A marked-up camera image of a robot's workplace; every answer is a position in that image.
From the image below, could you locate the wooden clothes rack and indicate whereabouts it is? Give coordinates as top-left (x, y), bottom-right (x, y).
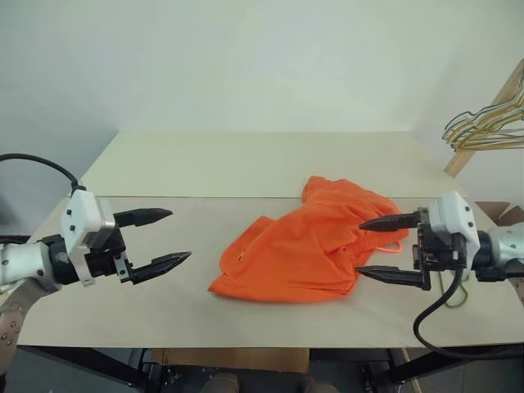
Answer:
top-left (443, 58), bottom-right (524, 178)

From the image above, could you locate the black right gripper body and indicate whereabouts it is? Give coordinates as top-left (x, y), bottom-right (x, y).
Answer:
top-left (412, 207), bottom-right (468, 273)

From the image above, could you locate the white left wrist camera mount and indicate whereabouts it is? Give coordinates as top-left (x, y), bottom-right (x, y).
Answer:
top-left (60, 187), bottom-right (119, 287)

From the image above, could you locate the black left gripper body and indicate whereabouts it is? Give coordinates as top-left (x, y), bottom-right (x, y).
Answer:
top-left (84, 227), bottom-right (134, 283)

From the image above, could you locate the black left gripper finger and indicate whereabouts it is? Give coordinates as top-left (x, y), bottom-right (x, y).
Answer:
top-left (113, 207), bottom-right (174, 228)
top-left (130, 251), bottom-right (193, 286)

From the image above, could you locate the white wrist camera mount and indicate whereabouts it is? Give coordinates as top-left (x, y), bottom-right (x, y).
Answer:
top-left (427, 190), bottom-right (481, 271)
top-left (60, 187), bottom-right (119, 287)

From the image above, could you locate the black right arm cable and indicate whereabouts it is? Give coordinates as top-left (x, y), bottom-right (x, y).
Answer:
top-left (412, 245), bottom-right (524, 362)

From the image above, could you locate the orange t-shirt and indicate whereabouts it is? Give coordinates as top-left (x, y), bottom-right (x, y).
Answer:
top-left (207, 174), bottom-right (411, 304)

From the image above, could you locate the black table frame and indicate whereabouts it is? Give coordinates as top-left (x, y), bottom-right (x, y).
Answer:
top-left (16, 346), bottom-right (524, 388)

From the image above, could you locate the thin wooden stick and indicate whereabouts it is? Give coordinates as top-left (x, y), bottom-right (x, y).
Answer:
top-left (402, 347), bottom-right (423, 393)

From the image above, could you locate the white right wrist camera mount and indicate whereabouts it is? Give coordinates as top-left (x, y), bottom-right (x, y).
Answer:
top-left (427, 190), bottom-right (481, 271)

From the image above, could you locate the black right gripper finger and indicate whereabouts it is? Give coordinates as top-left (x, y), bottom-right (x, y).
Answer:
top-left (359, 211), bottom-right (421, 234)
top-left (355, 264), bottom-right (431, 291)

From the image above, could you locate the cardboard sheet under table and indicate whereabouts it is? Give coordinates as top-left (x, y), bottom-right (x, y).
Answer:
top-left (153, 347), bottom-right (310, 374)

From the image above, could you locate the brown cardboard box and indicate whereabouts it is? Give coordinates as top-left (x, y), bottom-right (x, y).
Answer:
top-left (477, 200), bottom-right (524, 228)

